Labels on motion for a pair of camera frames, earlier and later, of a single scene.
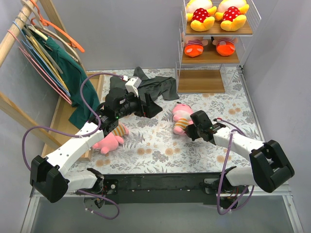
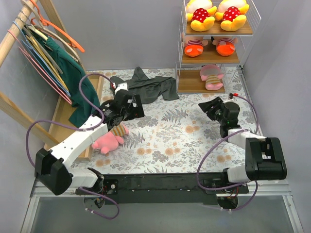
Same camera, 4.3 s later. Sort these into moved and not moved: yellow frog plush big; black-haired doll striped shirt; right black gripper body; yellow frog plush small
Moved: right black gripper body
Not moved: yellow frog plush small; black-haired doll striped shirt; yellow frog plush big
